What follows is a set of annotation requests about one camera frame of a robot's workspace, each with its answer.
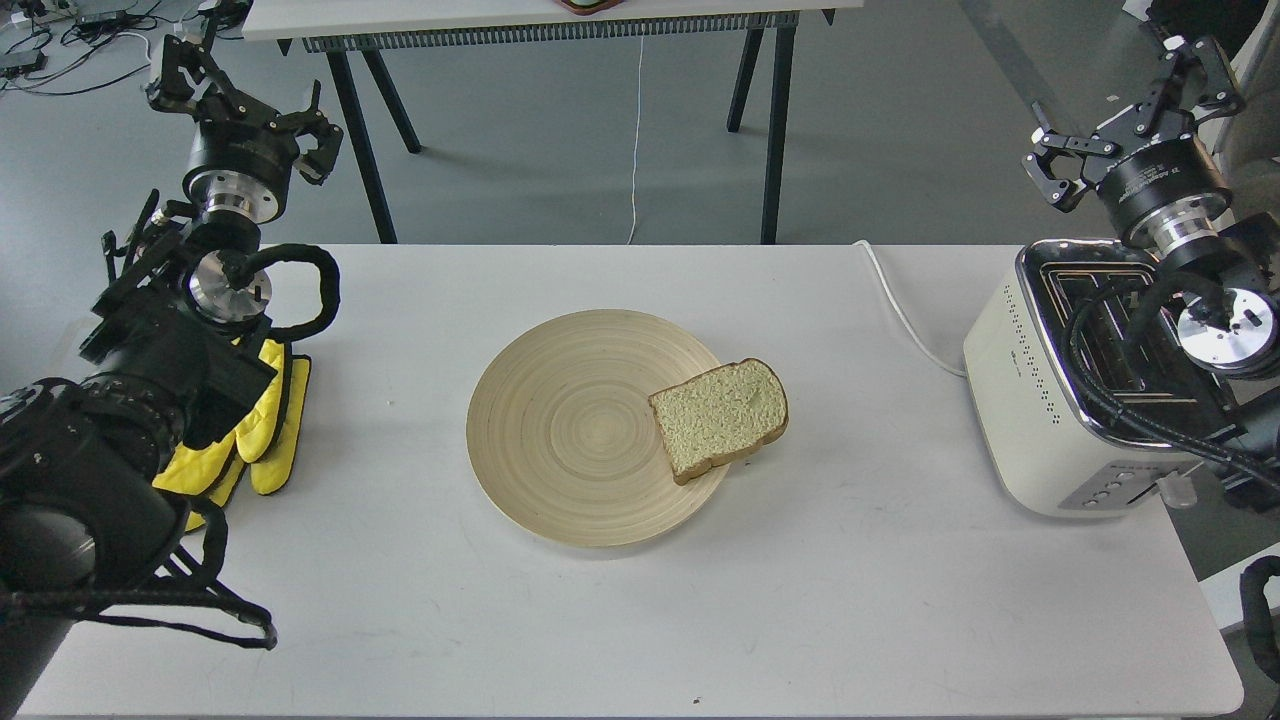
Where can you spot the yellow oven mitt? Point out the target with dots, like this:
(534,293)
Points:
(261,449)

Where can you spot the cream and chrome toaster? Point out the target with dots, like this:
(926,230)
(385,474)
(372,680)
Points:
(1050,445)

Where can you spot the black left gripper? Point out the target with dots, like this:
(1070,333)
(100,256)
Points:
(241,159)

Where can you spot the brown object on background table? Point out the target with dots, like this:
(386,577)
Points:
(587,7)

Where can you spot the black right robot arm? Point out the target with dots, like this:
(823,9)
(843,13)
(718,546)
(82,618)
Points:
(1221,294)

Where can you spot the round bamboo plate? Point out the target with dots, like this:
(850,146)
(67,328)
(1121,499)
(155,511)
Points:
(561,436)

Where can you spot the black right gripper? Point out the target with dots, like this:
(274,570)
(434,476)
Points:
(1167,194)

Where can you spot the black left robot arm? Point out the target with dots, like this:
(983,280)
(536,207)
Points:
(193,348)

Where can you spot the background table with black legs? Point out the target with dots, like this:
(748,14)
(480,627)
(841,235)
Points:
(337,29)

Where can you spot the slice of brown bread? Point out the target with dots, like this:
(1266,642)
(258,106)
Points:
(719,417)

